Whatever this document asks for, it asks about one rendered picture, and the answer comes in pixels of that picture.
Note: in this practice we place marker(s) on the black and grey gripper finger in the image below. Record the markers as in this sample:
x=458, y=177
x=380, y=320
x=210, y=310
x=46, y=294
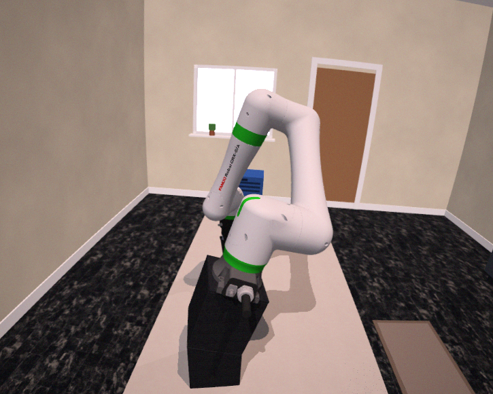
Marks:
x=223, y=240

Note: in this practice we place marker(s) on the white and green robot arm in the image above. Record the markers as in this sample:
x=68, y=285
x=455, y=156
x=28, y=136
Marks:
x=258, y=224

